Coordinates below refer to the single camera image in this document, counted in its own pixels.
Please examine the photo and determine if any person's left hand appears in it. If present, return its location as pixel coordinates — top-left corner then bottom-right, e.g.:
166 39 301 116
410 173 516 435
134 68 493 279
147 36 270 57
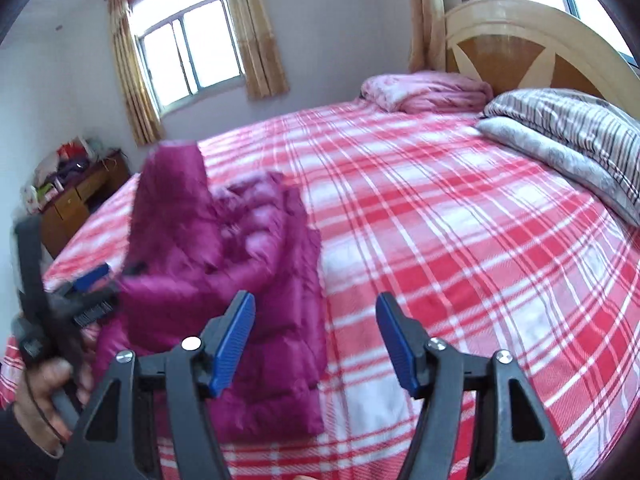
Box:
10 359 95 456

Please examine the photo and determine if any red plaid bed sheet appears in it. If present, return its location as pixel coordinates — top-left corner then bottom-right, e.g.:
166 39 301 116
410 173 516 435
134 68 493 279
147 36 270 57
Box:
0 97 640 480

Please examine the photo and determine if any beige curtain by headboard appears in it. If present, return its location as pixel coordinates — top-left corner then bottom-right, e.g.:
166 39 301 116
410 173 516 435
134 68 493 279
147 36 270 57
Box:
401 0 446 73

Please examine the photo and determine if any red bag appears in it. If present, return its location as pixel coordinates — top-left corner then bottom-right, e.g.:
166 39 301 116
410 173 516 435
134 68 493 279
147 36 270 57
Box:
56 139 87 162

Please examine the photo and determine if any wooden desk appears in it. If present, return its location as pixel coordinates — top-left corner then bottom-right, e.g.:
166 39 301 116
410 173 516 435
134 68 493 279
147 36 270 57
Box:
37 147 132 261

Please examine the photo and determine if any pink folded quilt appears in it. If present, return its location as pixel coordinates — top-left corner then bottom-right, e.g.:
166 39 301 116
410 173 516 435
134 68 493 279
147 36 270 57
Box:
360 72 495 115

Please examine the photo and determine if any pile of clothes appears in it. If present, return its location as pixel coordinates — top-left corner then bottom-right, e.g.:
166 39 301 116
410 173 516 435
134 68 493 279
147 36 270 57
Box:
35 152 98 197

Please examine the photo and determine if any window with metal frame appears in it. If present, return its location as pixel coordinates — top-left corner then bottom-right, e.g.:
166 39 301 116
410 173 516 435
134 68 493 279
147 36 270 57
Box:
127 0 246 116

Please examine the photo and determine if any purple down jacket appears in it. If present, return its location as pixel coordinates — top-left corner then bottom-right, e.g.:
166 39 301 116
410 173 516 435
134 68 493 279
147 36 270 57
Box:
92 141 328 438

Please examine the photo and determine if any grey floral pillow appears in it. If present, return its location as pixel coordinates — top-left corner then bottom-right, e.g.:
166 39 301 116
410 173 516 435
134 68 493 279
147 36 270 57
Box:
475 116 640 228

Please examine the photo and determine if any person's left forearm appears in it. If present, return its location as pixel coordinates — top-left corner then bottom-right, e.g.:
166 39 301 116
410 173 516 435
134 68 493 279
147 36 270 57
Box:
0 405 57 480

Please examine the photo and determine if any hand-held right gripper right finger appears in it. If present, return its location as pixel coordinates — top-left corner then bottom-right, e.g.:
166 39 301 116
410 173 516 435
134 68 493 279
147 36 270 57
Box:
375 292 573 480

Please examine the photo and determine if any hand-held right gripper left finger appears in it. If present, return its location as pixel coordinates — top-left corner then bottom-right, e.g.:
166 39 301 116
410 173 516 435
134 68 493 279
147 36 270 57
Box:
55 290 257 480

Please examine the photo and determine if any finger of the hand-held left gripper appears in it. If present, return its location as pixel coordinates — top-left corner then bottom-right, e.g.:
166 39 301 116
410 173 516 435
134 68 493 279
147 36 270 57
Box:
61 261 115 296

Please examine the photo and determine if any beige patterned curtain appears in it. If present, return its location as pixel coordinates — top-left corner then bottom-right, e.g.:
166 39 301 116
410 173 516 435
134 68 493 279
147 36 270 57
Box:
221 0 291 101
106 0 166 146

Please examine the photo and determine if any wooden bed headboard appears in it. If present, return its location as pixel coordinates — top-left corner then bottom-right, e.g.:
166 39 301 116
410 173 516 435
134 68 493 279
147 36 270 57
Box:
444 0 640 111

